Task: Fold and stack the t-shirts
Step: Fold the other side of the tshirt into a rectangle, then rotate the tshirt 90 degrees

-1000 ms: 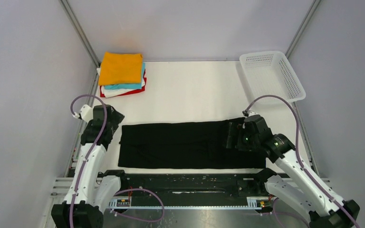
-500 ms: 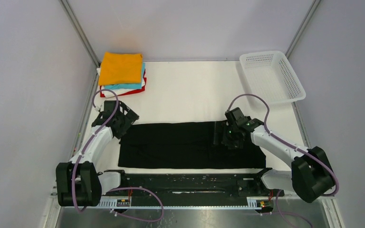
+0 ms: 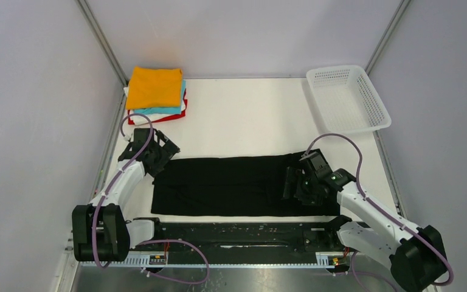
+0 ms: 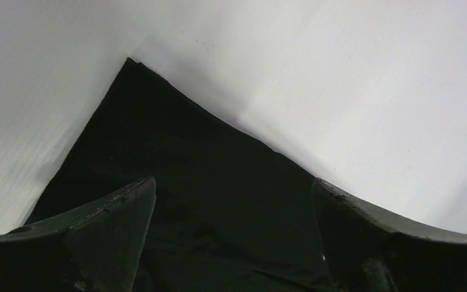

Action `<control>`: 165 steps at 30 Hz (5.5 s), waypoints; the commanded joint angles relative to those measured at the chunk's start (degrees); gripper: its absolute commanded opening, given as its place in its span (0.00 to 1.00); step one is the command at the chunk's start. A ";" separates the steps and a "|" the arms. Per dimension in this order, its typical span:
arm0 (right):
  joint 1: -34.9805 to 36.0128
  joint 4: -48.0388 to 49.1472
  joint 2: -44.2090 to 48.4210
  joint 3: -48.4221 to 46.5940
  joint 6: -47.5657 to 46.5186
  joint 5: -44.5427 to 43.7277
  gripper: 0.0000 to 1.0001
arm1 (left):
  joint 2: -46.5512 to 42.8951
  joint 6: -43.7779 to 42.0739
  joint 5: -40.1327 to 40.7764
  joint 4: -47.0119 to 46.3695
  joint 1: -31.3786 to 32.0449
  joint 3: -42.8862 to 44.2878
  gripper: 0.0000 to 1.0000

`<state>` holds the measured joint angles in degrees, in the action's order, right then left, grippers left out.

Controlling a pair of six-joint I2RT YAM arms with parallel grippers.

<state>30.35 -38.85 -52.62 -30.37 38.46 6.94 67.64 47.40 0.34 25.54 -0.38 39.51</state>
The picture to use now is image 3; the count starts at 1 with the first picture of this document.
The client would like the black t-shirt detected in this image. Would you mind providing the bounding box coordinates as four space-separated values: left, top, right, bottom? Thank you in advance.
151 152 341 217

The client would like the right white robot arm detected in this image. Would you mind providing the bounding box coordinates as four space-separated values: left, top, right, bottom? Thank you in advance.
283 150 449 291

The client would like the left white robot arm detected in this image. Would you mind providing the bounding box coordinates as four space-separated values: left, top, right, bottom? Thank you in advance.
72 128 180 266

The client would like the teal folded t-shirt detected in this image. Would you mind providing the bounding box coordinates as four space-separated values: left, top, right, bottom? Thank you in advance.
133 80 186 115

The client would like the orange folded t-shirt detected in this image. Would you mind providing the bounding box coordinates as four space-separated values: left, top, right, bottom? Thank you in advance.
125 66 183 110

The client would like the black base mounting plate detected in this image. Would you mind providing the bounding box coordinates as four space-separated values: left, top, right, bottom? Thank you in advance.
134 222 345 264

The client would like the white plastic basket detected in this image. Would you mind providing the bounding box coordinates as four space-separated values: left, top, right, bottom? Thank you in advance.
306 65 392 134

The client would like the white slotted cable duct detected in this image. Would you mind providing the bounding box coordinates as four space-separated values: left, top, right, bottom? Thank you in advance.
79 252 339 270

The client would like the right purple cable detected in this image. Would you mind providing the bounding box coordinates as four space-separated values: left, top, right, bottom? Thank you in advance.
302 133 455 292

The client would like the left aluminium frame post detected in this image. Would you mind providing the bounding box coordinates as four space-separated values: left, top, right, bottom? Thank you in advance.
75 0 130 86

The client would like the aluminium frame post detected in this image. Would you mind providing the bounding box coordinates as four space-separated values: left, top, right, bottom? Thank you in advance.
365 0 412 75
75 0 130 86

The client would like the right aluminium frame post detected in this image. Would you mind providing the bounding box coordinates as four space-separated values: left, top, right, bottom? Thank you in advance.
365 0 412 75

